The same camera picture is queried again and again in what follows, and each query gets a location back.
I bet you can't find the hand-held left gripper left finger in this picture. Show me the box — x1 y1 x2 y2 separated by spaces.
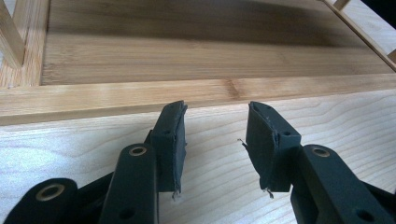
145 99 189 201

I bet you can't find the three-tier wooden shoe rack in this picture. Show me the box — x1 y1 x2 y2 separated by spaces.
0 0 396 127

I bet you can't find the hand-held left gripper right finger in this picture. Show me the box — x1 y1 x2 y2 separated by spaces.
237 101 303 200

